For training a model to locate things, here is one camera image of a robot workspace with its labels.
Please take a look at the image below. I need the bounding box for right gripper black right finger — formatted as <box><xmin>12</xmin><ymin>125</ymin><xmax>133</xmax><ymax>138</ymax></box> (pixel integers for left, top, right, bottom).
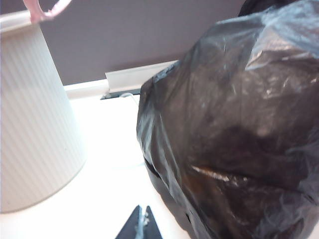
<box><xmin>143</xmin><ymin>205</ymin><xmax>163</xmax><ymax>239</ymax></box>

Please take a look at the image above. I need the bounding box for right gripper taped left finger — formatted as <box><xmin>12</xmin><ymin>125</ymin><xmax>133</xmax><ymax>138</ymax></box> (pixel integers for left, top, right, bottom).
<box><xmin>115</xmin><ymin>205</ymin><xmax>143</xmax><ymax>239</ymax></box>

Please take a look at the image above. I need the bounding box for brown desk partition panel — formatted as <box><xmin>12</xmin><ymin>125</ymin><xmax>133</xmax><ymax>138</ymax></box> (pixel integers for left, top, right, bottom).
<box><xmin>0</xmin><ymin>0</ymin><xmax>250</xmax><ymax>87</ymax></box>

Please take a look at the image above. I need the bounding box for white power cable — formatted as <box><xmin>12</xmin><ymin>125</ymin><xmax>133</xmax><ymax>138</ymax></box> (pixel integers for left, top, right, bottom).
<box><xmin>121</xmin><ymin>92</ymin><xmax>141</xmax><ymax>107</ymax></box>

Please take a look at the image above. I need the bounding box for white cable tray flap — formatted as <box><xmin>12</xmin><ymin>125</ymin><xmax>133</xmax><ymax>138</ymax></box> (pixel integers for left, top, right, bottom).
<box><xmin>105</xmin><ymin>59</ymin><xmax>180</xmax><ymax>93</ymax></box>

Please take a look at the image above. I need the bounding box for black garbage bag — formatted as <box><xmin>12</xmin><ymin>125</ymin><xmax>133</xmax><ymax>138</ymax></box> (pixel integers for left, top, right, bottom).
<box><xmin>136</xmin><ymin>0</ymin><xmax>319</xmax><ymax>239</ymax></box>

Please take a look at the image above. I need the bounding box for white ribbed trash can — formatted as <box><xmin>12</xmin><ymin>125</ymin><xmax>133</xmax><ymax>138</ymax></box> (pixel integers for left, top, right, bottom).
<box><xmin>0</xmin><ymin>9</ymin><xmax>88</xmax><ymax>214</ymax></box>

